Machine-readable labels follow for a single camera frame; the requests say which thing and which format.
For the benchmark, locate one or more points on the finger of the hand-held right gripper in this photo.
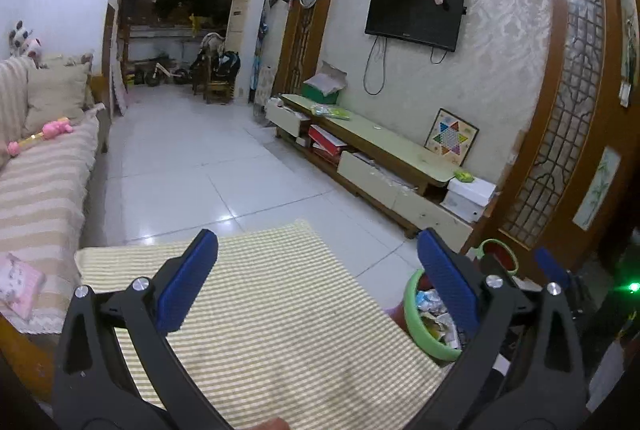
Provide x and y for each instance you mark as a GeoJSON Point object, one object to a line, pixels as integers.
{"type": "Point", "coordinates": [552, 267]}
{"type": "Point", "coordinates": [497, 267]}

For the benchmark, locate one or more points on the yellow checked tablecloth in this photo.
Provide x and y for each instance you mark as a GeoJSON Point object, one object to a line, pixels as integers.
{"type": "Point", "coordinates": [275, 310]}

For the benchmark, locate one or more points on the leaning foam mats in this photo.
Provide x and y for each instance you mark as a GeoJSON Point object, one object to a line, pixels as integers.
{"type": "Point", "coordinates": [120, 90]}

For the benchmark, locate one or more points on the small red bin green rim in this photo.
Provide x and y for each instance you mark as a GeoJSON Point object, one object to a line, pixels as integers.
{"type": "Point", "coordinates": [502, 247]}

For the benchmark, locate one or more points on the red flat box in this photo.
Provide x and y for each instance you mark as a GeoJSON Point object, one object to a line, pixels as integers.
{"type": "Point", "coordinates": [325, 140]}

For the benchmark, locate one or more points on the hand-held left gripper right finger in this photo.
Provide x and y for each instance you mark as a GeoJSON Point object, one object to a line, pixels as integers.
{"type": "Point", "coordinates": [447, 282]}

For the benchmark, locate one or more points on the white shoe box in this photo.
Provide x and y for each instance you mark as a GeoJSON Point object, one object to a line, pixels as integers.
{"type": "Point", "coordinates": [467, 200]}

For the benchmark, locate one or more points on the black white plush toy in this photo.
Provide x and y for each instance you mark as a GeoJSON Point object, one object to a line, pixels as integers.
{"type": "Point", "coordinates": [20, 35]}

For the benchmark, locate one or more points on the pink white plush toy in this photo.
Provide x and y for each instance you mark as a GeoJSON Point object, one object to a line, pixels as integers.
{"type": "Point", "coordinates": [34, 47]}

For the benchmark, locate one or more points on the open green cardboard box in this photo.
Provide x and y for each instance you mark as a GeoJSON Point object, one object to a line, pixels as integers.
{"type": "Point", "coordinates": [322, 90]}

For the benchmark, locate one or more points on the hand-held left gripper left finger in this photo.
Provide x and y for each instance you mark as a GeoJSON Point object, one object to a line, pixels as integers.
{"type": "Point", "coordinates": [187, 287]}

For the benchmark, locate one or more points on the large red basin green rim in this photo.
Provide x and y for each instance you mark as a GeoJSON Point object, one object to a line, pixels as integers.
{"type": "Point", "coordinates": [415, 325]}

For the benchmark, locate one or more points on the wooden lattice screen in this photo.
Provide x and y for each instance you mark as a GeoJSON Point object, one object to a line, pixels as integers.
{"type": "Point", "coordinates": [560, 110]}

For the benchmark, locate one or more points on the pink tissue pack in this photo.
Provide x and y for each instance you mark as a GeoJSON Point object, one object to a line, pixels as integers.
{"type": "Point", "coordinates": [20, 285]}

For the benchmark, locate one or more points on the bamboo wall picture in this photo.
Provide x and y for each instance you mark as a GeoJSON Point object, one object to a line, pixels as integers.
{"type": "Point", "coordinates": [597, 187]}

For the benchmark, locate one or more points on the beige pillow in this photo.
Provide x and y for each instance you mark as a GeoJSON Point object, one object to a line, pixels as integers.
{"type": "Point", "coordinates": [57, 92]}

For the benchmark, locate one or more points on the small green packet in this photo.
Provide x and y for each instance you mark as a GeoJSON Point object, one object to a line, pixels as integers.
{"type": "Point", "coordinates": [464, 176]}

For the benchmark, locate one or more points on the hanging wall scroll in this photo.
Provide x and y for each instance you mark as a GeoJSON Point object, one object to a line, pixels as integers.
{"type": "Point", "coordinates": [630, 45]}

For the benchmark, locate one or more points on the pink toy stick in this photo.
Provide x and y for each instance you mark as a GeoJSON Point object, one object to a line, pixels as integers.
{"type": "Point", "coordinates": [55, 129]}

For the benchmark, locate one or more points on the black television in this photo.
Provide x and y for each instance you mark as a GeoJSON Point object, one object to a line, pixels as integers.
{"type": "Point", "coordinates": [415, 15]}

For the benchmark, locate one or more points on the green flat packets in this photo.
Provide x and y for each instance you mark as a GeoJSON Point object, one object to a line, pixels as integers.
{"type": "Point", "coordinates": [330, 111]}

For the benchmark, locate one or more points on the green top television cabinet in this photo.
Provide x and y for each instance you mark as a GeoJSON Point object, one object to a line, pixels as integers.
{"type": "Point", "coordinates": [390, 145]}

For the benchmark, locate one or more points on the star checkers board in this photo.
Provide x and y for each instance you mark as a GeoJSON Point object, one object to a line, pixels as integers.
{"type": "Point", "coordinates": [450, 137]}

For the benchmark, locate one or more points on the striped sofa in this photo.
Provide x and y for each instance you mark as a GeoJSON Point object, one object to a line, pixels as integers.
{"type": "Point", "coordinates": [45, 200]}

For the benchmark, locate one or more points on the white standing air conditioner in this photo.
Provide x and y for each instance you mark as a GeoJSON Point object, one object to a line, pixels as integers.
{"type": "Point", "coordinates": [240, 20]}

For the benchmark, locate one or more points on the white balance bike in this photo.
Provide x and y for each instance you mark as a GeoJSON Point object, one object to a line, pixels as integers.
{"type": "Point", "coordinates": [160, 72]}

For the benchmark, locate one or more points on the newspaper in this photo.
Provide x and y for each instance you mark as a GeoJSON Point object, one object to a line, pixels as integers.
{"type": "Point", "coordinates": [435, 310]}

